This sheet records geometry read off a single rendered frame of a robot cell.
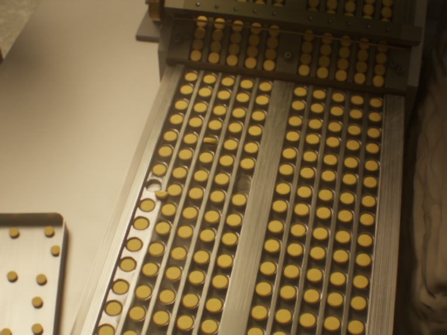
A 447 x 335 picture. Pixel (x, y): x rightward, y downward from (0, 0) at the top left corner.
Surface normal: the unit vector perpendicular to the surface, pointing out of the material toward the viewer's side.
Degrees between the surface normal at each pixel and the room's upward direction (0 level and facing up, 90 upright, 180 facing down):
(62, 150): 0
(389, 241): 0
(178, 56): 38
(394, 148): 0
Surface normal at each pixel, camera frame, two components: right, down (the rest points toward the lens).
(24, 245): 0.01, -0.65
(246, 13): -0.10, -0.06
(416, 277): -0.73, -0.51
